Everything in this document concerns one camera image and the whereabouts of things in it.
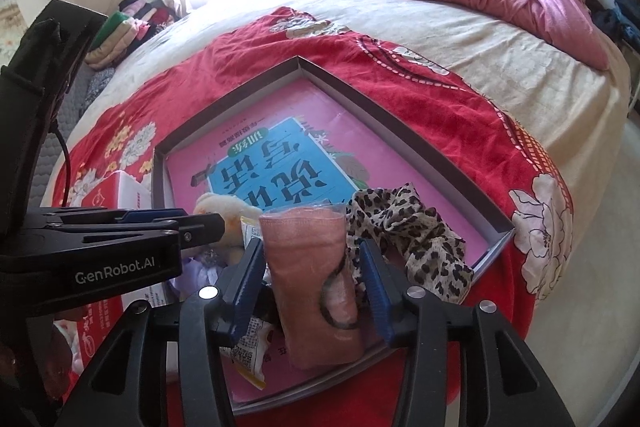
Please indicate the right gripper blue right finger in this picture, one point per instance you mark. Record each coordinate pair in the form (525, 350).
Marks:
(385, 292)

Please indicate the leopard print scrunchie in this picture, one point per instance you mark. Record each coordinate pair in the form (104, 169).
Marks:
(399, 223)

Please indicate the stack of folded clothes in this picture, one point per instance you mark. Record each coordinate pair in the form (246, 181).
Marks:
(134, 23)

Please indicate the blue clothes pile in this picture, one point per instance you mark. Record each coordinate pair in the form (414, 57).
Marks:
(620, 24)

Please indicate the red floral blanket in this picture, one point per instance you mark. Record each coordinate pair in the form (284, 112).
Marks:
(487, 145)

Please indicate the dark patterned pillow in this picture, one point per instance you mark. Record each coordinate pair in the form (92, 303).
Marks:
(96, 85)

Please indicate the yellow white snack packet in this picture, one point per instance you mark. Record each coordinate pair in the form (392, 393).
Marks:
(248, 355)

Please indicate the plush bear purple dress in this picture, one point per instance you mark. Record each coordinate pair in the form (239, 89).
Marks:
(202, 265)

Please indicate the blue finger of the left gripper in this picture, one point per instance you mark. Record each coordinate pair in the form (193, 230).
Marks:
(199, 230)
(150, 215)

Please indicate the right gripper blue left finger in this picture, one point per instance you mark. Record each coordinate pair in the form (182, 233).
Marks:
(240, 288)

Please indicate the pink cloth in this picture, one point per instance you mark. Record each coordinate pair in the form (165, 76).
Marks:
(305, 250)

